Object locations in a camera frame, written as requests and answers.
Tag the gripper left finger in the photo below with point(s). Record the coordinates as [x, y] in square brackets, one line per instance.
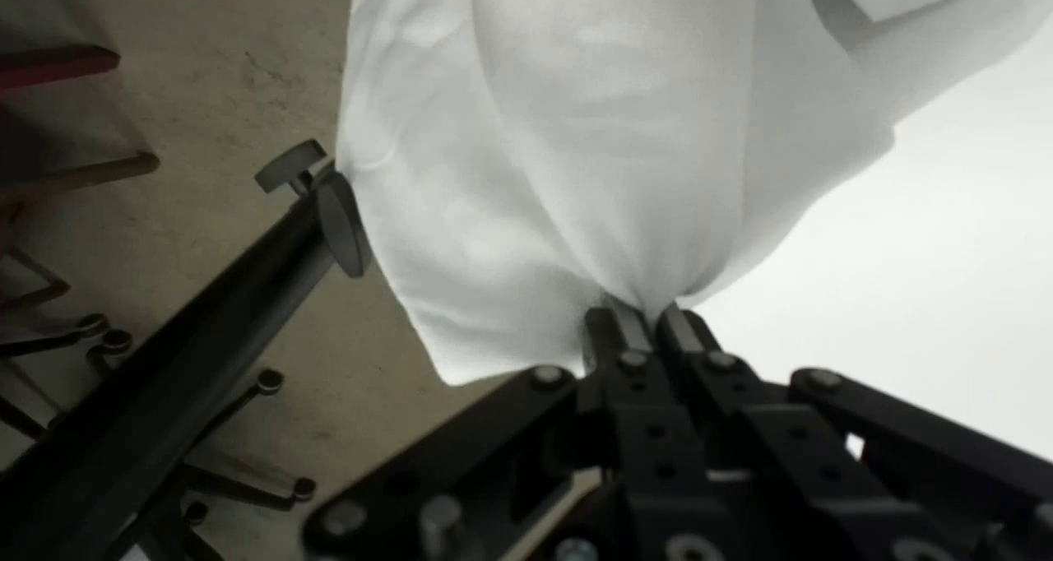
[494, 438]

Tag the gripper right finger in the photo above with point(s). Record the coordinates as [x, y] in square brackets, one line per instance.
[905, 454]

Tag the white towel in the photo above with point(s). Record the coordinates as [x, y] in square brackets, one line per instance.
[592, 133]

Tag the office chair base with casters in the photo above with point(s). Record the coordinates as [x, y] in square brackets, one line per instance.
[243, 472]

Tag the chair with wooden frame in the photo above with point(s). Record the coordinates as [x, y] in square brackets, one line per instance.
[74, 176]

